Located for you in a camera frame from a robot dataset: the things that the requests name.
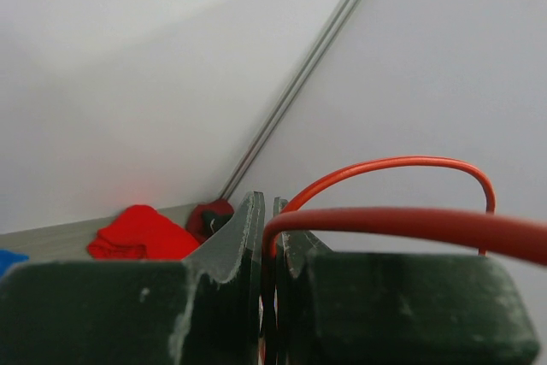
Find black cloth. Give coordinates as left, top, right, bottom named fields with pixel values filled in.
left=201, top=210, right=233, bottom=239

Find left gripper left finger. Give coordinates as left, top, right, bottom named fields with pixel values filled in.
left=1, top=191, right=265, bottom=364

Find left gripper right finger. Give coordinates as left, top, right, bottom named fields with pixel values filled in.
left=272, top=208, right=539, bottom=364

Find right corner aluminium post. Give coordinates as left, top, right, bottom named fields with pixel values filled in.
left=219, top=0, right=362, bottom=199

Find blue cloth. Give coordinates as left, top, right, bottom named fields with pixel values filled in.
left=0, top=250, right=29, bottom=276

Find dark red cloth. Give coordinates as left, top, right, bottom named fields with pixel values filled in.
left=185, top=199, right=234, bottom=244

